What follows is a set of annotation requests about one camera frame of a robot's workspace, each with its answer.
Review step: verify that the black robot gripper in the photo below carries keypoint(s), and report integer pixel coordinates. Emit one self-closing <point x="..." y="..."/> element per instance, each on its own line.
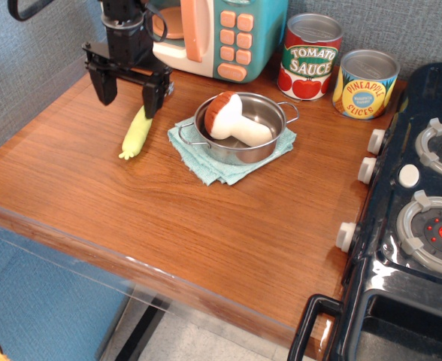
<point x="128" y="55"/>

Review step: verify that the plush mushroom toy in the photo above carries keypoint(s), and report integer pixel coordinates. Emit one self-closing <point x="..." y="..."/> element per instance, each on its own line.
<point x="223" y="119"/>

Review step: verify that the pineapple slices can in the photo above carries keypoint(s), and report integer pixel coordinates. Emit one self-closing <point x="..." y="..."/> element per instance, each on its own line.
<point x="365" y="83"/>

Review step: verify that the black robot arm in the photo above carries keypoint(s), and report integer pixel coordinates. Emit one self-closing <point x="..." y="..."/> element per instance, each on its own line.
<point x="128" y="10"/>

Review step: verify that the small steel pot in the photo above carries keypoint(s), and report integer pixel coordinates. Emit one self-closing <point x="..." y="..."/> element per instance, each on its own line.
<point x="275" y="115"/>

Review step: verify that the black toy stove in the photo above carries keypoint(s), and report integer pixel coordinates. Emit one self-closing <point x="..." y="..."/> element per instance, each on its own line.
<point x="391" y="308"/>

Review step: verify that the teal toy microwave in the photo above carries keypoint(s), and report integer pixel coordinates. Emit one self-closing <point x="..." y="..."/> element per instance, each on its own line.
<point x="226" y="40"/>

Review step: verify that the light blue folded cloth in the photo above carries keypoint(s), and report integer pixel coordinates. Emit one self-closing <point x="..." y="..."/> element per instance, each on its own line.
<point x="209" y="170"/>

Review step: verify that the yellow handled metal spoon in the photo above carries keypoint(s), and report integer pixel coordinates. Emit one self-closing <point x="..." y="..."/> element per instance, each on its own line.
<point x="136" y="135"/>

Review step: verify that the tomato sauce can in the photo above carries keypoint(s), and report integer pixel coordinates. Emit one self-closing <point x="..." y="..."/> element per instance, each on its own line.
<point x="311" y="46"/>

